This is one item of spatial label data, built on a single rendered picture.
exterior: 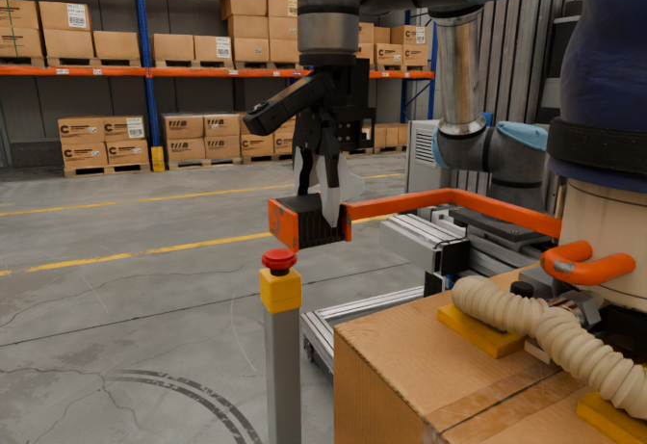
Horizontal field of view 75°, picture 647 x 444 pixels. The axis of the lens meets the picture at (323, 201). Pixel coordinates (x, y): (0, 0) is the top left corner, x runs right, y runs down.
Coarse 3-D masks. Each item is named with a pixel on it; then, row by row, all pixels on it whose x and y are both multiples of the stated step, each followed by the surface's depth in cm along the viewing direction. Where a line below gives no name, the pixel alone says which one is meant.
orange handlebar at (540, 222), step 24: (432, 192) 66; (456, 192) 66; (360, 216) 60; (504, 216) 59; (528, 216) 55; (552, 216) 54; (552, 264) 42; (576, 264) 40; (600, 264) 40; (624, 264) 41
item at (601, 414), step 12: (588, 396) 40; (600, 396) 40; (588, 408) 39; (600, 408) 39; (612, 408) 39; (588, 420) 39; (600, 420) 38; (612, 420) 37; (624, 420) 37; (636, 420) 37; (612, 432) 37; (624, 432) 36; (636, 432) 36
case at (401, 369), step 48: (336, 336) 55; (384, 336) 53; (432, 336) 53; (336, 384) 57; (384, 384) 46; (432, 384) 44; (480, 384) 44; (528, 384) 44; (576, 384) 44; (336, 432) 59; (384, 432) 47; (432, 432) 39; (480, 432) 38; (528, 432) 38; (576, 432) 38
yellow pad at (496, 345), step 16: (512, 288) 55; (528, 288) 55; (448, 320) 54; (464, 320) 53; (464, 336) 52; (480, 336) 50; (496, 336) 50; (512, 336) 50; (528, 336) 50; (496, 352) 48; (512, 352) 49
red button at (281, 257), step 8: (272, 248) 86; (280, 248) 86; (288, 248) 86; (264, 256) 83; (272, 256) 82; (280, 256) 82; (288, 256) 82; (296, 256) 83; (264, 264) 82; (272, 264) 80; (280, 264) 80; (288, 264) 81; (272, 272) 83; (280, 272) 82; (288, 272) 84
